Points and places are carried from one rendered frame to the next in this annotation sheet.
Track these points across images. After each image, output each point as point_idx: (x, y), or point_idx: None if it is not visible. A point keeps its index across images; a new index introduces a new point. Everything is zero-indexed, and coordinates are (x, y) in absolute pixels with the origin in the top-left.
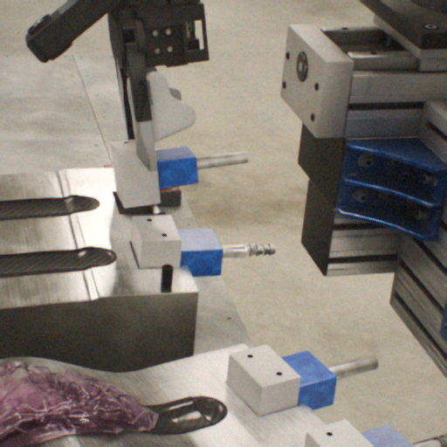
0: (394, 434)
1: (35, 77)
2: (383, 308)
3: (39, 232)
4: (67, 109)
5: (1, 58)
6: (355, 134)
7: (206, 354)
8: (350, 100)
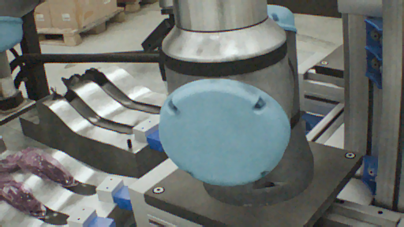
0: (108, 222)
1: (299, 61)
2: None
3: (136, 117)
4: None
5: (300, 52)
6: (309, 110)
7: (122, 176)
8: (304, 93)
